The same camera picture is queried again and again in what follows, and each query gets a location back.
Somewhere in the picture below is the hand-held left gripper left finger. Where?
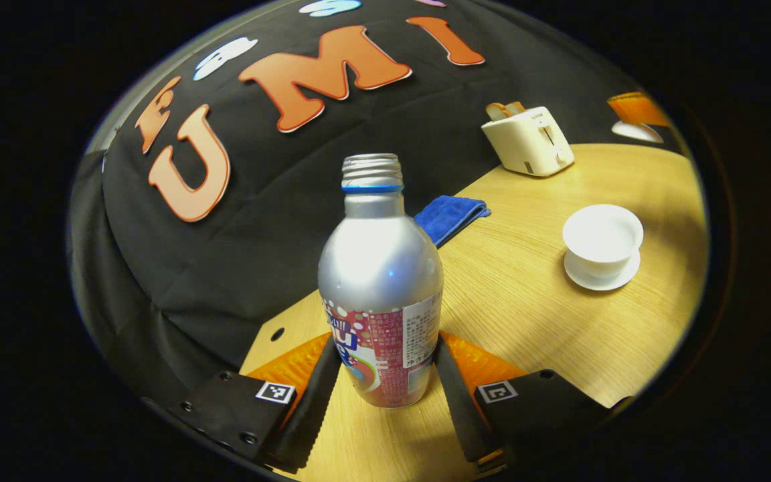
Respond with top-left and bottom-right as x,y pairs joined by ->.
170,333 -> 344,473

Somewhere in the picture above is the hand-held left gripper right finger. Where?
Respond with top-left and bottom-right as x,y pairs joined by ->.
432,331 -> 612,464

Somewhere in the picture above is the white teacup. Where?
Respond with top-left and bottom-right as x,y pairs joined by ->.
563,204 -> 645,278

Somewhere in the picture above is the silver water bottle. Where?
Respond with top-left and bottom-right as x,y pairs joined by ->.
317,153 -> 444,408

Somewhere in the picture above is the white toaster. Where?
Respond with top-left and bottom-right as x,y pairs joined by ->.
481,106 -> 575,177

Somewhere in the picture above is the white saucer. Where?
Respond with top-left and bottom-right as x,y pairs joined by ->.
564,249 -> 641,291

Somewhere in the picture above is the blue folded towel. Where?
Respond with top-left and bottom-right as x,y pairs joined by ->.
414,195 -> 492,248

